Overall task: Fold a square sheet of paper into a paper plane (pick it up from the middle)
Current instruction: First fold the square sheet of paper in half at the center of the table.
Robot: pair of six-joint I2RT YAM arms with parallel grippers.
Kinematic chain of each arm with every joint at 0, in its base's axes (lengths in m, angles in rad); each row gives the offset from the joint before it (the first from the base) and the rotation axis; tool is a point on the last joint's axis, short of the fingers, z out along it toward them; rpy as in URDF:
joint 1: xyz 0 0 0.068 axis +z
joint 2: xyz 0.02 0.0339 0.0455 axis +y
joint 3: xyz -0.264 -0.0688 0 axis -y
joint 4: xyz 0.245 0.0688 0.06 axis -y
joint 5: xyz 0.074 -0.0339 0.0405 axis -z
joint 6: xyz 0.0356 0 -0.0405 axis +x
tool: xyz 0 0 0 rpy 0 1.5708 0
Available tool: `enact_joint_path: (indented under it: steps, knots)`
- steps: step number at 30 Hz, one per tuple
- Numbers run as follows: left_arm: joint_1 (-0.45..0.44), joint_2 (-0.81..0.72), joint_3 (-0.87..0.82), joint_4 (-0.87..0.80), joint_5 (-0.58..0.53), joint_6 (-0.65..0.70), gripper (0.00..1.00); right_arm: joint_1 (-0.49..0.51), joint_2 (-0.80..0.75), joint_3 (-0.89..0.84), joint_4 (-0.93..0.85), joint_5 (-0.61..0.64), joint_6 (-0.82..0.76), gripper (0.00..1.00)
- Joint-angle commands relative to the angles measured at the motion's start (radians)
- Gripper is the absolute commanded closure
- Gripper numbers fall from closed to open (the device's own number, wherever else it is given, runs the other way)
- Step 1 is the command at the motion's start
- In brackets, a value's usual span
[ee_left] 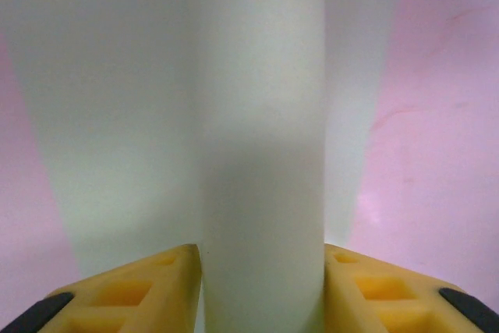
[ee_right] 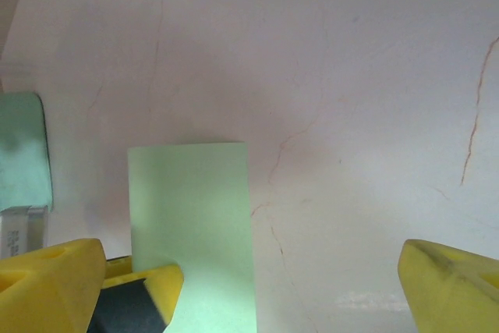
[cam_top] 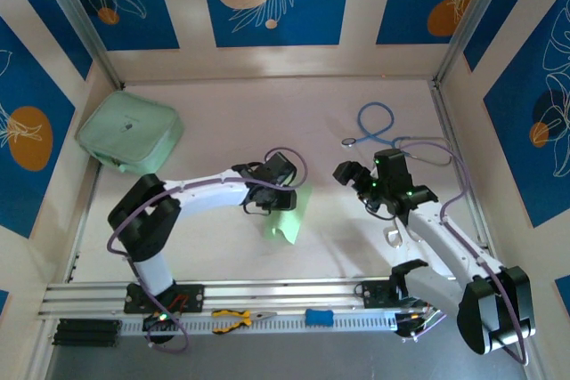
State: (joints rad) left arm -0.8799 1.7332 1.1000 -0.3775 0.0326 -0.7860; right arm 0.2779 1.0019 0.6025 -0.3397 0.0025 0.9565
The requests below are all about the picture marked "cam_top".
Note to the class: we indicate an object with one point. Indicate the aluminium side rail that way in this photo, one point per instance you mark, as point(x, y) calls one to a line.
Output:
point(450, 131)
point(82, 228)

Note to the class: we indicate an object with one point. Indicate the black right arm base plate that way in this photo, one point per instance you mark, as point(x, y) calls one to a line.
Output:
point(374, 293)

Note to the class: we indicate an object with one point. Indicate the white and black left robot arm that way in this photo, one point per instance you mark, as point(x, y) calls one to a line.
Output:
point(209, 195)

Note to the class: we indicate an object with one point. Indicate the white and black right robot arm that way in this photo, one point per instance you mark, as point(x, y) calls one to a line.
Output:
point(436, 237)

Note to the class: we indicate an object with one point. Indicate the aluminium frame post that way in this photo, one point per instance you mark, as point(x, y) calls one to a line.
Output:
point(78, 19)
point(474, 19)

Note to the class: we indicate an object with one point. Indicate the blue bone-shaped sponge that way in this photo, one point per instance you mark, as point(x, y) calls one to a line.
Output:
point(318, 317)

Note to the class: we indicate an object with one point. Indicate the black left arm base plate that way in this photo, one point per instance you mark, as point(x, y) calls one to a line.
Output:
point(196, 295)

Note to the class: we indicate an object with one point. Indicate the mint green zip pouch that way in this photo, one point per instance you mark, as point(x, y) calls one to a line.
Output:
point(129, 131)

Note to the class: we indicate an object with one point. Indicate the black stacked blocks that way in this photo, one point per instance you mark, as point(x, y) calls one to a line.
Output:
point(87, 333)

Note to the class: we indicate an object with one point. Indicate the aluminium mounting rail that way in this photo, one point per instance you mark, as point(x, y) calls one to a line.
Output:
point(267, 293)

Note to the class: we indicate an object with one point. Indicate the light green paper sheet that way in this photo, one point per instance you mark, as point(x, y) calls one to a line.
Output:
point(289, 220)

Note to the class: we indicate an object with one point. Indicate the blue stethoscope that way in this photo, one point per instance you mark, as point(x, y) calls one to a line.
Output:
point(372, 133)

